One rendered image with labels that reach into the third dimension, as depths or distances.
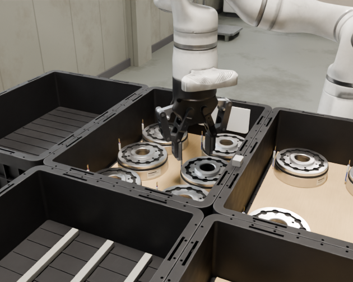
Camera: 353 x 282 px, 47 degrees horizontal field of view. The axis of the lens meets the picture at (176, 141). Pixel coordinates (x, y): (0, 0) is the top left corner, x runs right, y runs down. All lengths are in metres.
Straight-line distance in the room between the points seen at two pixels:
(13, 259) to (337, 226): 0.52
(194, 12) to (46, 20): 2.58
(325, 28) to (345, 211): 0.44
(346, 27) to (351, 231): 0.45
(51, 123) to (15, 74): 1.90
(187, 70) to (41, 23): 2.52
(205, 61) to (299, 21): 0.37
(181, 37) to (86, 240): 0.35
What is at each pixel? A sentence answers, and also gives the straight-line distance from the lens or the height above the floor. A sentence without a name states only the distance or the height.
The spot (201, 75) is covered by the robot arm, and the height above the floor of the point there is 1.08.
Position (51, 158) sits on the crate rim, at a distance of 0.71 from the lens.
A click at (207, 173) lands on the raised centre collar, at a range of 0.76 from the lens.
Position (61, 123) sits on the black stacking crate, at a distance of 1.07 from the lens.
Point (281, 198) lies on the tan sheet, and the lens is 0.78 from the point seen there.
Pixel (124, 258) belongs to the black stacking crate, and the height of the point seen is 0.83.
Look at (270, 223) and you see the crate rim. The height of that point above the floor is 0.93.
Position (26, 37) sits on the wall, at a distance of 3.01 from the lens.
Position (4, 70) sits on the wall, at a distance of 2.88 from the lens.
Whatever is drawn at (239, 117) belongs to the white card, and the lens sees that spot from 0.92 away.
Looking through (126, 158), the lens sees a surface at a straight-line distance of 0.82.
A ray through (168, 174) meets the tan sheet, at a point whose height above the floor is 0.83.
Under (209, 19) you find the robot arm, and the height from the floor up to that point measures 1.15.
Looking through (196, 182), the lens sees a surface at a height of 0.86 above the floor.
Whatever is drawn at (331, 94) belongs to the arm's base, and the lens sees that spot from 1.03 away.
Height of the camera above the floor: 1.28
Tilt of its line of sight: 28 degrees down
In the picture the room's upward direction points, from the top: straight up
